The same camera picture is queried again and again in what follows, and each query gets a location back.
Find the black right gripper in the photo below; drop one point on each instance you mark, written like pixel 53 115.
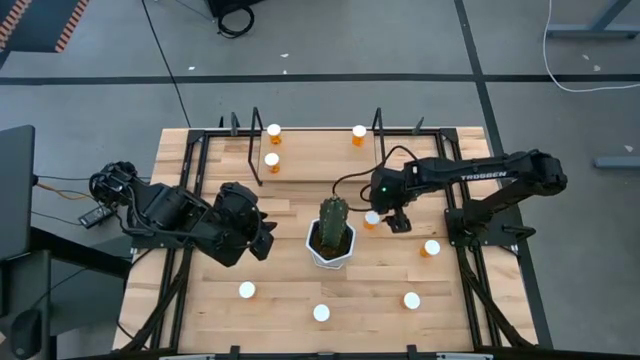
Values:
pixel 392 187

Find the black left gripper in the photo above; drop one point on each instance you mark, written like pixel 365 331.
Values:
pixel 235 215

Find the orange pill bottle white cap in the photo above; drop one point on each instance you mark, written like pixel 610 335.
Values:
pixel 359 131
pixel 273 130
pixel 412 300
pixel 432 247
pixel 247 289
pixel 271 159

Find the orange bottle with green capsules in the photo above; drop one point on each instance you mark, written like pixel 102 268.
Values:
pixel 321 313

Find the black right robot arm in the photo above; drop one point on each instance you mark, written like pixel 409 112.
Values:
pixel 480 175

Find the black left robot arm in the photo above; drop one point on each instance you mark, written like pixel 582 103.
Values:
pixel 165 210

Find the white hexagonal planter pot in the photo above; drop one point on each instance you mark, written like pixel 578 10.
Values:
pixel 320 260

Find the green cactus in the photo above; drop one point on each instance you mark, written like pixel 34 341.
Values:
pixel 334 222

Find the black power adapter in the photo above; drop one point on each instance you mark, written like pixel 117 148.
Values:
pixel 92 218

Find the black desk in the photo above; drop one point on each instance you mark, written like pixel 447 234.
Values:
pixel 75 250

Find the grey metal table foot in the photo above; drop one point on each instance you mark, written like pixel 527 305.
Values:
pixel 617 162
pixel 590 31

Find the black equipment box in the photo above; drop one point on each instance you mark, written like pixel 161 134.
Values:
pixel 230 5

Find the black flat screen panel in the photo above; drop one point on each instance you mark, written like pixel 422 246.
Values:
pixel 15 190

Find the black computer mouse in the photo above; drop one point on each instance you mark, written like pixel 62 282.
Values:
pixel 25 332

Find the black mat orange striped border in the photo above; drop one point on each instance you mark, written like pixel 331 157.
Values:
pixel 40 25

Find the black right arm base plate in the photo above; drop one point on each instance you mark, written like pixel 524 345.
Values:
pixel 455 225

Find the wooden shelf black metal frame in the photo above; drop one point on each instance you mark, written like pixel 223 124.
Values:
pixel 320 160

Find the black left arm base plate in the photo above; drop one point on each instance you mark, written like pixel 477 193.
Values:
pixel 145 242

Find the black metal table frame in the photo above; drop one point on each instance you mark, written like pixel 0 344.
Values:
pixel 195 135

